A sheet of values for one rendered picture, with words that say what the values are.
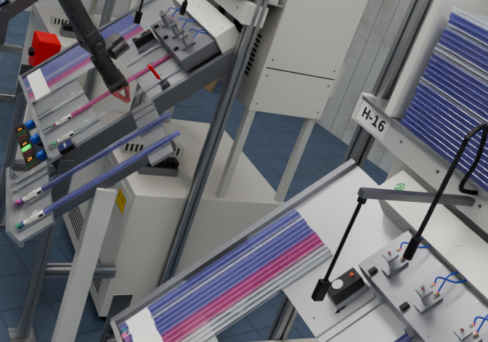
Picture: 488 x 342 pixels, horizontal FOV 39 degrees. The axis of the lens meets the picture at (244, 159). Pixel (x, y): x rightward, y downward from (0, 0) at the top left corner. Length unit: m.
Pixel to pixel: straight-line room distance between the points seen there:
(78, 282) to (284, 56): 1.02
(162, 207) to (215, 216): 0.23
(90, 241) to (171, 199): 0.51
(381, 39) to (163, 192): 3.23
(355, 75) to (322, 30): 3.11
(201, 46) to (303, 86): 0.42
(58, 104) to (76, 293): 0.75
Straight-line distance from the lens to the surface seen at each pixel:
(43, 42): 3.22
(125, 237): 2.56
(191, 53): 2.32
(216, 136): 2.41
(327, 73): 2.55
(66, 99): 2.60
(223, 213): 2.65
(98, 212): 2.05
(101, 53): 2.24
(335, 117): 5.67
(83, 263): 2.15
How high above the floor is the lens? 1.80
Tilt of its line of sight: 23 degrees down
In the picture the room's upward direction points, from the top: 20 degrees clockwise
